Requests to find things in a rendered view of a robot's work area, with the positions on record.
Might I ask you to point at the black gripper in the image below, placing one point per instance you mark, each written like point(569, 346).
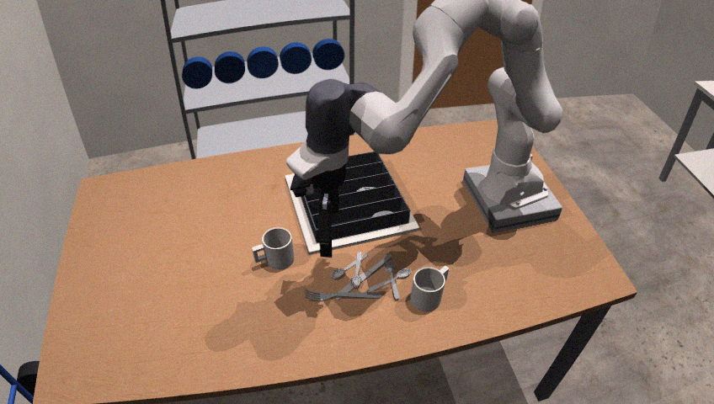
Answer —
point(328, 183)

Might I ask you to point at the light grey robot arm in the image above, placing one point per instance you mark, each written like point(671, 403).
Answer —
point(335, 110)

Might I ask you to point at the grey mug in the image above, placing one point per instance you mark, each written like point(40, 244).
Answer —
point(277, 253)
point(428, 289)

